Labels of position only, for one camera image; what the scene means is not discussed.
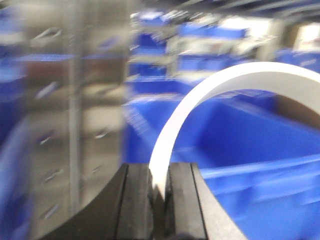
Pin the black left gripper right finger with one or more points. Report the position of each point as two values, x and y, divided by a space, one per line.
192 212

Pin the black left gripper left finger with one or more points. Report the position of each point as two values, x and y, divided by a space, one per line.
123 210

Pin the white thin curved pipe clamp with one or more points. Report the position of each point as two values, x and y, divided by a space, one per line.
291 81

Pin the large blue bin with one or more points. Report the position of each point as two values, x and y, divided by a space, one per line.
263 168

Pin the steel shelf rack upright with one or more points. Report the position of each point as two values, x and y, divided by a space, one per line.
76 63

